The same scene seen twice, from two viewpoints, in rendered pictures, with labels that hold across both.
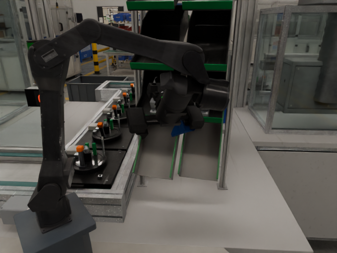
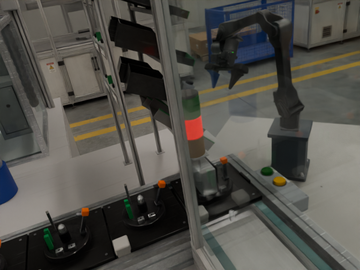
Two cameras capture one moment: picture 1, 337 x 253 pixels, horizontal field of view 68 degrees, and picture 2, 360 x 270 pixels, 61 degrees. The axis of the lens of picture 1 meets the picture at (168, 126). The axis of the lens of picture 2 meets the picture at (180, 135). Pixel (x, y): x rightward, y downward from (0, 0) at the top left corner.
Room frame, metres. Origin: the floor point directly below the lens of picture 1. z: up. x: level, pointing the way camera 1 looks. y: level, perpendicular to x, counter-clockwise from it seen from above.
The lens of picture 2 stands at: (1.23, 1.07, 1.66)
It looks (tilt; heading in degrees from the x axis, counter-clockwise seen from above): 28 degrees down; 249
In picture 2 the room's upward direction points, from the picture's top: 9 degrees counter-clockwise
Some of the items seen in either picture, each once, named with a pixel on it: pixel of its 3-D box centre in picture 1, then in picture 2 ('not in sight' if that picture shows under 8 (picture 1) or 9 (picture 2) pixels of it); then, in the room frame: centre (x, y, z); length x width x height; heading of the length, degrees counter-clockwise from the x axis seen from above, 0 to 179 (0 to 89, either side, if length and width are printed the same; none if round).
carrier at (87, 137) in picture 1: (106, 128); (141, 204); (1.09, 0.29, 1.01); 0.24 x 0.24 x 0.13; 87
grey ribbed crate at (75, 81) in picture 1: (100, 89); not in sight; (2.92, 0.81, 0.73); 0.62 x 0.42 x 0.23; 87
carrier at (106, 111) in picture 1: (118, 111); (64, 233); (1.34, 0.28, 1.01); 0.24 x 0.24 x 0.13; 87
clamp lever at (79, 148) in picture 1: (81, 154); not in sight; (0.79, 0.31, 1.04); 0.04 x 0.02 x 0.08; 177
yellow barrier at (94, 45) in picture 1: (113, 48); not in sight; (9.22, 1.95, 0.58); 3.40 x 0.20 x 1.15; 173
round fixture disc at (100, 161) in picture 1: (88, 162); not in sight; (0.84, 0.31, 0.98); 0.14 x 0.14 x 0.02
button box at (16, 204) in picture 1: (39, 210); not in sight; (0.63, 0.41, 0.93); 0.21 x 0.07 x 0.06; 87
